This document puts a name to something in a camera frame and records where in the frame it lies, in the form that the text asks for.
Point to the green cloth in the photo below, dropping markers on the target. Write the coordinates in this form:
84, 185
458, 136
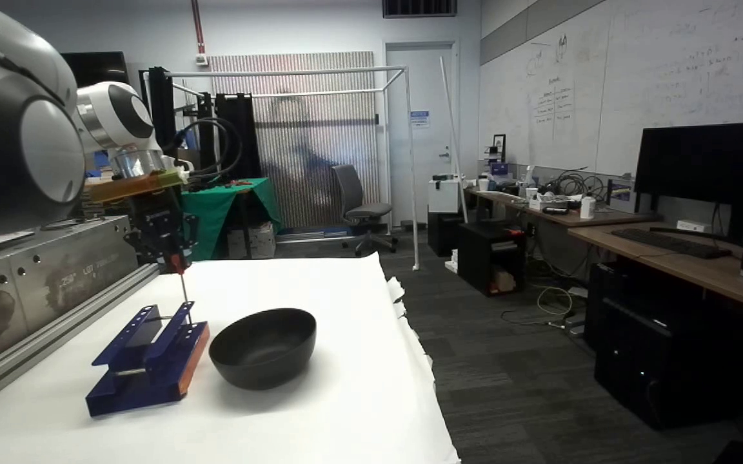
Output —
229, 206

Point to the black tall stand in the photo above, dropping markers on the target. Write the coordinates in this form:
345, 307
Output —
238, 136

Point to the black bowl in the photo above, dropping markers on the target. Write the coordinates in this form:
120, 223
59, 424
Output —
262, 352

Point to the black wall screen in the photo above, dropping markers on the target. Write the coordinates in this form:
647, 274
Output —
96, 67

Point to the aluminium rail profile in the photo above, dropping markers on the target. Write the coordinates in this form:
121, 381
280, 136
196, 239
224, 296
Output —
53, 330

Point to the thin orange marker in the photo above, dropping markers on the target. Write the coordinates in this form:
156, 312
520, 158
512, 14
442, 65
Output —
184, 286

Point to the dark ceiling vent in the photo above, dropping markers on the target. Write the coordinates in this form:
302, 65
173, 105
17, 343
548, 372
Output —
418, 6

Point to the blue plastic holder rack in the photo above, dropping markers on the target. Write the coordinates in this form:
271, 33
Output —
143, 363

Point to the white square container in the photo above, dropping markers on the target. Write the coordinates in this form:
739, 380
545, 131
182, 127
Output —
443, 193

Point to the white door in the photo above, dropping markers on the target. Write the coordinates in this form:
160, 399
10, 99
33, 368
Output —
420, 130

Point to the small black box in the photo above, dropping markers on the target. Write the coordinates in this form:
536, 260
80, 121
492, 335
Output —
442, 234

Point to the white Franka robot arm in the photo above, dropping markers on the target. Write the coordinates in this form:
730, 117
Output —
19, 130

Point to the black storage box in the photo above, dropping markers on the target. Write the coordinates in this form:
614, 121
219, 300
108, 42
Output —
490, 258

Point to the wooden desk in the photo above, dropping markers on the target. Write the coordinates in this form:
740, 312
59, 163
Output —
690, 267

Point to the white pipe frame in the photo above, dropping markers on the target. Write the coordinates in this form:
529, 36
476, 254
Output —
406, 156

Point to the grey office chair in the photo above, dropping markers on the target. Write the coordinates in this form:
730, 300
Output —
362, 210

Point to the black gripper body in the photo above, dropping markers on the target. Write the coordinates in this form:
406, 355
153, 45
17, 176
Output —
156, 223

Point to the grey partition panel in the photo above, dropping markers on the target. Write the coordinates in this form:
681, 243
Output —
321, 145

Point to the cluttered long workbench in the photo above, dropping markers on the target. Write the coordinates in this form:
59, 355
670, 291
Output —
552, 212

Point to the white cup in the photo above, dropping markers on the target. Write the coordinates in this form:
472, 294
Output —
587, 206

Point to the yellow-green wrist camera mount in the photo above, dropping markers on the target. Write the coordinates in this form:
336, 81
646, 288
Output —
135, 185

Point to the whiteboard with writing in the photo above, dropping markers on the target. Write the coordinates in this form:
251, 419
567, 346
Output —
646, 78

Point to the grey metal machine base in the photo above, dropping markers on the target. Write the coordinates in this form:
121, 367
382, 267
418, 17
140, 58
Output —
53, 267

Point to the black computer monitor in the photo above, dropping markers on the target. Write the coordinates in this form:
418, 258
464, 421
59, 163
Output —
708, 167

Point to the red vertical pipe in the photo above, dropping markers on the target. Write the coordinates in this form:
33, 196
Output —
196, 28

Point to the white table cloth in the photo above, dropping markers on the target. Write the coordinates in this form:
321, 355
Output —
327, 412

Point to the black keyboard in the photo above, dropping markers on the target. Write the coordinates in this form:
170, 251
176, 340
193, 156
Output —
670, 239

